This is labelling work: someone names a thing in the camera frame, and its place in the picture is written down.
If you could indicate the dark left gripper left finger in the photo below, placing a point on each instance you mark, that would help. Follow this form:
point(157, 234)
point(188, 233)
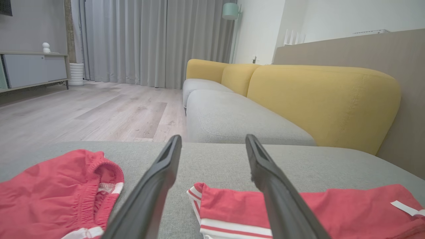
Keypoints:
point(149, 199)

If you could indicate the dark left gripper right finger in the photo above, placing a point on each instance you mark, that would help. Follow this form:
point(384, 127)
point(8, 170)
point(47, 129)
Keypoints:
point(282, 205)

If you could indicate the red jersey with white sleeves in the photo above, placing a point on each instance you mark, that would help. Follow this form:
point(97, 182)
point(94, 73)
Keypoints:
point(348, 215)

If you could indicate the red shorts with white stripes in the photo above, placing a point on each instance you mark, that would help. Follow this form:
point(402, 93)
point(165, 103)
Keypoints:
point(49, 196)

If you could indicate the large yellow sofa backrest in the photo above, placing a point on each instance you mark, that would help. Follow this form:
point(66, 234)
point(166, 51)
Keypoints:
point(325, 103)

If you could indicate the small grey sofa seat cushion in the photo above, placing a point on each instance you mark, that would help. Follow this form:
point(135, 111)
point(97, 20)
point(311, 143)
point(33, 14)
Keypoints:
point(199, 88)

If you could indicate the medium yellow sofa backrest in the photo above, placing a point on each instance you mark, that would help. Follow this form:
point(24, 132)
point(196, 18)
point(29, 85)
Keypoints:
point(239, 78)

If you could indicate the small yellow sofa backrest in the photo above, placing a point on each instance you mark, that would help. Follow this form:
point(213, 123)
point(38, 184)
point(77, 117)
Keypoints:
point(204, 69)

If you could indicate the white ribbed round bin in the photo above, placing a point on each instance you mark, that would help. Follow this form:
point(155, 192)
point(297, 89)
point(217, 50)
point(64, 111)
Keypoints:
point(76, 74)

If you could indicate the grey curtain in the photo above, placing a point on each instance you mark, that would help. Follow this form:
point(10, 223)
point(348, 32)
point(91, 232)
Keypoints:
point(149, 39)

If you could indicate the white router with antennas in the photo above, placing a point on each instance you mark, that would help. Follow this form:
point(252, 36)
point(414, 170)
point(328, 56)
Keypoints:
point(294, 38)

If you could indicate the low grey media cabinet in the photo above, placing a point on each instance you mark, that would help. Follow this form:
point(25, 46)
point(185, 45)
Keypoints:
point(30, 69)

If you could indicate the beige partition panel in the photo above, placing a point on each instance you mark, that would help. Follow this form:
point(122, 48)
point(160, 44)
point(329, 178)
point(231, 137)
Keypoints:
point(365, 49)

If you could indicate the small white figurine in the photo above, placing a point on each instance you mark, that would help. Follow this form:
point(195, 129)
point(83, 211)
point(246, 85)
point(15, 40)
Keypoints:
point(46, 48)

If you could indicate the teal floor lamp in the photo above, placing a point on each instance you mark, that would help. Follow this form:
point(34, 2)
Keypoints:
point(230, 10)

